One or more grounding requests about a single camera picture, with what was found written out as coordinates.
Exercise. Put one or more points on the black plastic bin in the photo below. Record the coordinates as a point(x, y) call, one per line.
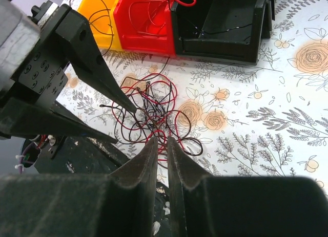
point(227, 30)

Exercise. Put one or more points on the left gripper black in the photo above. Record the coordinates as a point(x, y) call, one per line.
point(41, 79)

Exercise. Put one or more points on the floral table mat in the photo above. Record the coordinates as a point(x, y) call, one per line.
point(268, 119)

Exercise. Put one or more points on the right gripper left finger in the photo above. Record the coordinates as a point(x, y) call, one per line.
point(116, 204)

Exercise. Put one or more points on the yellow plastic bin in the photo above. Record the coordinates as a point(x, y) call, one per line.
point(100, 14)

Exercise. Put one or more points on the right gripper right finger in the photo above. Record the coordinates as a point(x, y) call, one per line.
point(202, 204)

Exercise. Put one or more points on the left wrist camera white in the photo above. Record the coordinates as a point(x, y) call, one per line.
point(19, 35)

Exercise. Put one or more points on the red plastic bin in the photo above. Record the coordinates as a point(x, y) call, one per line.
point(145, 26)

